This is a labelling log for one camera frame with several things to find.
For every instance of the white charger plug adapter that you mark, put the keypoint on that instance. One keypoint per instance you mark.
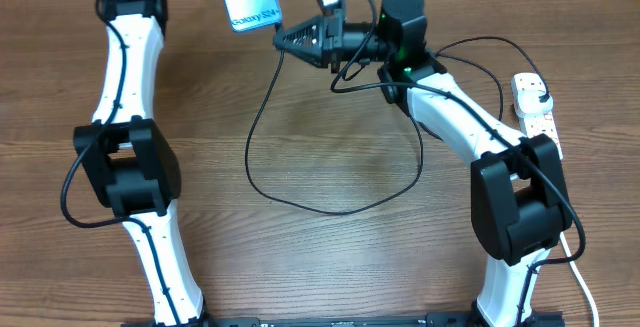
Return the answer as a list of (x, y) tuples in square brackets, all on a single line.
[(529, 104)]

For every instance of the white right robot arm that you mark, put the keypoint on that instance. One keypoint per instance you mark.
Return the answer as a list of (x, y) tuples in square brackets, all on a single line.
[(519, 201)]

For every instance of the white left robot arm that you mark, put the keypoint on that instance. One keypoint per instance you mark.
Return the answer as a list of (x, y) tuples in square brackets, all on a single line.
[(130, 165)]

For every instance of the white power strip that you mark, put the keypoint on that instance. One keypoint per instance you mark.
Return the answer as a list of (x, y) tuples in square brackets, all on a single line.
[(540, 124)]

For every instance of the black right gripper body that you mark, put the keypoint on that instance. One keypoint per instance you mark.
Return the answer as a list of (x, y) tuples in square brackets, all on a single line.
[(343, 42)]

